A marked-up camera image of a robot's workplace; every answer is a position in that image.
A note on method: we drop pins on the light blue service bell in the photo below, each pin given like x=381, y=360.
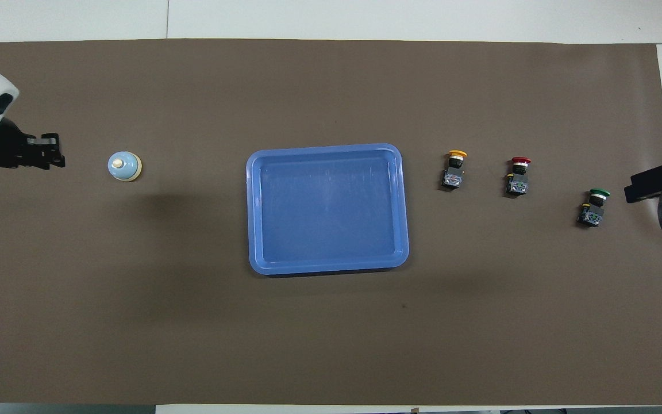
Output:
x=124, y=167

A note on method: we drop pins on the green push button switch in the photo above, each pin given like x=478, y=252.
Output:
x=591, y=215

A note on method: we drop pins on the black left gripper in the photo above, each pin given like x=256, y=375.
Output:
x=9, y=150

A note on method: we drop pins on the blue plastic tray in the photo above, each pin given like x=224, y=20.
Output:
x=325, y=207

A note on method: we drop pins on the red push button switch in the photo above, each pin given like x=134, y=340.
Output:
x=518, y=185

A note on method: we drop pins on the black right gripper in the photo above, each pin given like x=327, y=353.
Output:
x=658, y=183

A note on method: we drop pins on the brown table mat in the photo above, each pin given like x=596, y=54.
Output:
x=331, y=86

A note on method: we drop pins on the yellow push button switch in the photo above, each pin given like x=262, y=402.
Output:
x=453, y=178

